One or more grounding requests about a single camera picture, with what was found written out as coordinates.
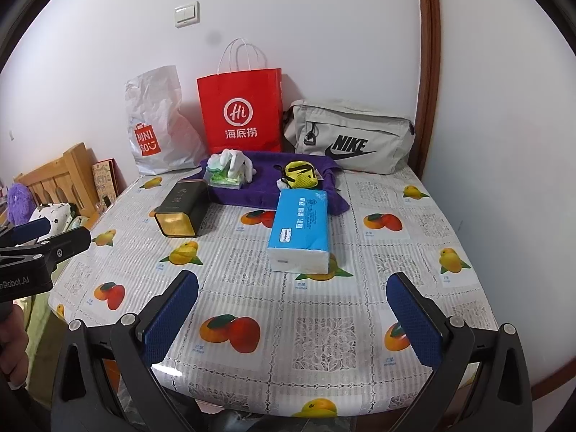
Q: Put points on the red paper bag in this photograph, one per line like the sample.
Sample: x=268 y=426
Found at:
x=240 y=112

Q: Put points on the person's left hand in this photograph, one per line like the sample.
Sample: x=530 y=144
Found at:
x=13 y=346

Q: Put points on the black and gold tin box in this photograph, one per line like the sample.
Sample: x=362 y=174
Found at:
x=180 y=204

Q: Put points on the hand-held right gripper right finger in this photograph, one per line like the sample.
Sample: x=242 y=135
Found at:
x=414 y=324

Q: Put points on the small green tissue pack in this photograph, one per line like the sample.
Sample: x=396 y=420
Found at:
x=227 y=181

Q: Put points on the purple plush toy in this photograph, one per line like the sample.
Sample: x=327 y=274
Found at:
x=20 y=202

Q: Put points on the fruit-printed tablecloth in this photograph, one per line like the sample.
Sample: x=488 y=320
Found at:
x=360 y=288

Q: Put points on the wooden headboard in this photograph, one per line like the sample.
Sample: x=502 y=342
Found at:
x=58 y=175

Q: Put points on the white floral cloth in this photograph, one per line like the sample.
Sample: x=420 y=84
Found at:
x=54 y=217

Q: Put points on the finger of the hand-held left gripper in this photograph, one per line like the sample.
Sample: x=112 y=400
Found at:
x=31 y=229
x=67 y=240

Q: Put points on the brown patterned book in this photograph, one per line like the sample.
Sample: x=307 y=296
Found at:
x=105 y=182

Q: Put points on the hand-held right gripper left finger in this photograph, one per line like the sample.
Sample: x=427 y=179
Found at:
x=171 y=319

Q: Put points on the grey waist bag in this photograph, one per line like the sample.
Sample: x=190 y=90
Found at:
x=351 y=137

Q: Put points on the white wall light switch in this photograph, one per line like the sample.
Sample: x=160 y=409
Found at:
x=186 y=15

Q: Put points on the blue tissue pack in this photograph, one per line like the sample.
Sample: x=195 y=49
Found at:
x=299 y=229

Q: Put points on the purple towel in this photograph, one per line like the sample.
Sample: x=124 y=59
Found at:
x=265 y=189

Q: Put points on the white plastic shopping bag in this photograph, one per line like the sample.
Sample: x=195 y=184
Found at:
x=157 y=112

